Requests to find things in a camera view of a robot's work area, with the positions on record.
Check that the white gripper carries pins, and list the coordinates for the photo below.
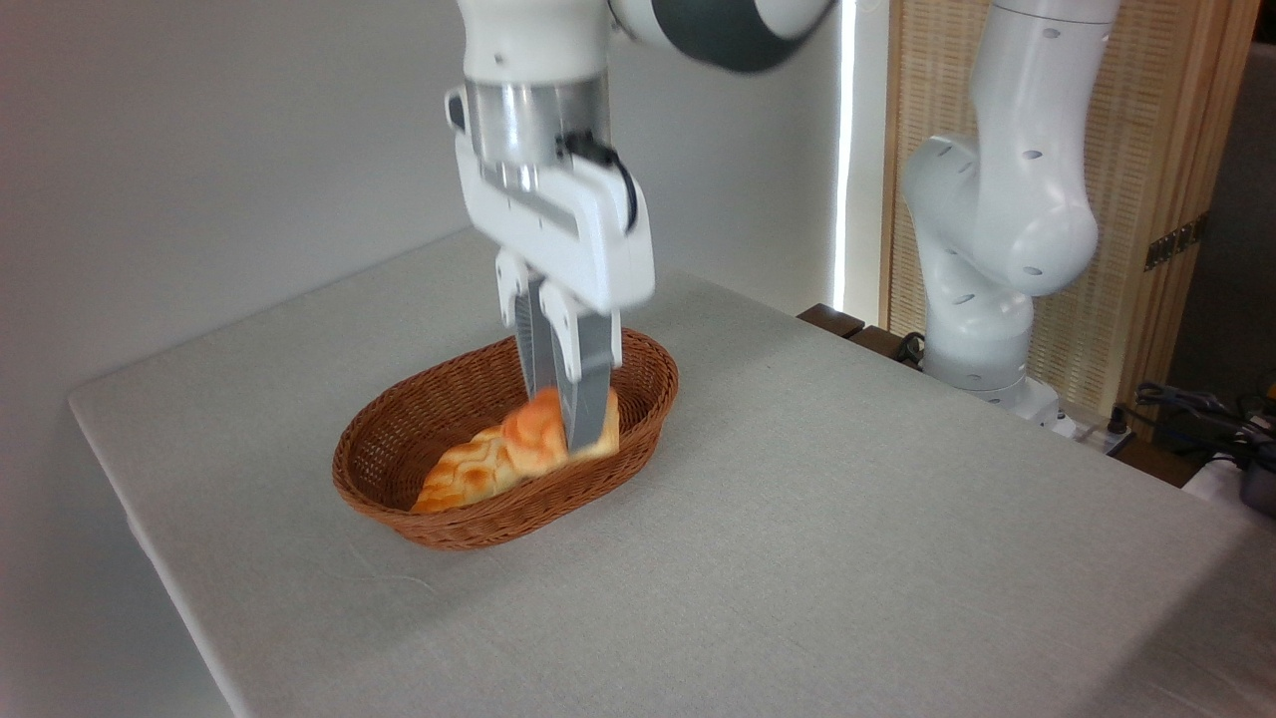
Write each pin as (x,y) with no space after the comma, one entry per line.
(588,239)

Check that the round orange bread bun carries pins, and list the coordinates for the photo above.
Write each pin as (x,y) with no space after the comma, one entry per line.
(533,434)

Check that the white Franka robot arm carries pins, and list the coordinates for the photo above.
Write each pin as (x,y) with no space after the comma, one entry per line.
(1007,219)

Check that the braided golden bread loaf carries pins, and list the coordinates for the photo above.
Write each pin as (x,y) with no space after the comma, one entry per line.
(464,477)

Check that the brown woven wicker basket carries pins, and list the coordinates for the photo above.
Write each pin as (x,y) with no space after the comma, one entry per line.
(389,449)

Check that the grey table cloth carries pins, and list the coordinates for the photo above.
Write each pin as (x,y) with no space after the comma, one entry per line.
(797,548)

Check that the white power strip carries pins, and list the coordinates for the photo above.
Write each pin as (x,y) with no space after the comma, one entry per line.
(1105,439)

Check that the dark metal screen hinge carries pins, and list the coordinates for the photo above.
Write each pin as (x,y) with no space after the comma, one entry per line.
(1176,242)

